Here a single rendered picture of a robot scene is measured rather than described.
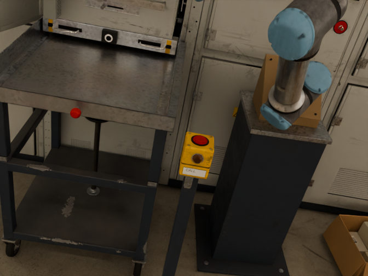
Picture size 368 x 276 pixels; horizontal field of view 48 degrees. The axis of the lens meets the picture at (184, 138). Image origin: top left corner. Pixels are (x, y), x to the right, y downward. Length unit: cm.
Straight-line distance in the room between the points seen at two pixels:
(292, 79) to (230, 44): 73
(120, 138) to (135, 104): 87
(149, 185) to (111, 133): 74
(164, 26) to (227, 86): 48
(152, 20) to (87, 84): 41
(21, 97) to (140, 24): 57
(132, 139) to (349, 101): 110
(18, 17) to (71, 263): 107
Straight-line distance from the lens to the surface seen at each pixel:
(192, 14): 188
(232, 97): 201
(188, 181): 118
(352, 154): 231
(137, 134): 217
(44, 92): 137
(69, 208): 191
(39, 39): 175
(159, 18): 168
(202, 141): 111
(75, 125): 222
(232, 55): 194
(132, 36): 171
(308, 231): 237
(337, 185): 242
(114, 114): 133
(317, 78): 145
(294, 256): 221
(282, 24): 104
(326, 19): 107
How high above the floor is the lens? 151
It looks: 33 degrees down
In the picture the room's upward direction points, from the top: 12 degrees clockwise
